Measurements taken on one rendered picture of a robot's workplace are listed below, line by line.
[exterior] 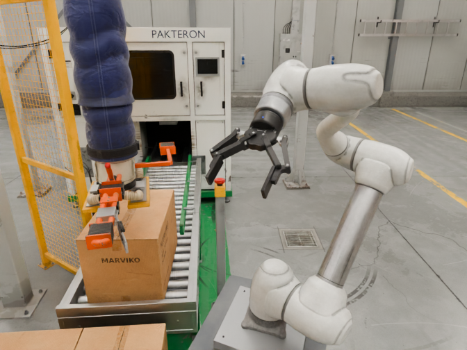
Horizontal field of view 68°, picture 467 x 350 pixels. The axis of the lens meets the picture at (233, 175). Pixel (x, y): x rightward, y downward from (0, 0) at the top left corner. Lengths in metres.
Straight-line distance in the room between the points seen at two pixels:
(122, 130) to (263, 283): 0.87
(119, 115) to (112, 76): 0.16
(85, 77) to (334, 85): 1.03
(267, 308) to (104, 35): 1.22
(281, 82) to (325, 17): 9.69
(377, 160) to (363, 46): 9.62
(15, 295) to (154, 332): 1.47
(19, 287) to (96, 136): 1.70
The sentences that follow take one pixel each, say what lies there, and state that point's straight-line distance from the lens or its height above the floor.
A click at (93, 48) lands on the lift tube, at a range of 1.53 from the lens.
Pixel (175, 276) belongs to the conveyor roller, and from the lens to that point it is 2.19.
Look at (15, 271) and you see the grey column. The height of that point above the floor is 0.34.
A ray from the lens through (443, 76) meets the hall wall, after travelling 12.00.
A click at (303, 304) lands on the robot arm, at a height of 0.98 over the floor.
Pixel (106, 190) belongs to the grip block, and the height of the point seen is 1.30.
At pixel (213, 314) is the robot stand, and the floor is 0.75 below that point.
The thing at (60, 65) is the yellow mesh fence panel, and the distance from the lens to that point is 2.34.
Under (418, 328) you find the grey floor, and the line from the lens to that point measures 2.90.
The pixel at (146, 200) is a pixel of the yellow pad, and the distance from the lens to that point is 1.64.
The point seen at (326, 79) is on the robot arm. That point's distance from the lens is 0.87.
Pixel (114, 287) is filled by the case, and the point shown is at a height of 0.66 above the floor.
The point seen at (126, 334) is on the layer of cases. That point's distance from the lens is 1.89.
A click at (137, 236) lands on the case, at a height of 0.95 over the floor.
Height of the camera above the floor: 1.86
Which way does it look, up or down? 22 degrees down
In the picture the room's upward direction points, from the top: straight up
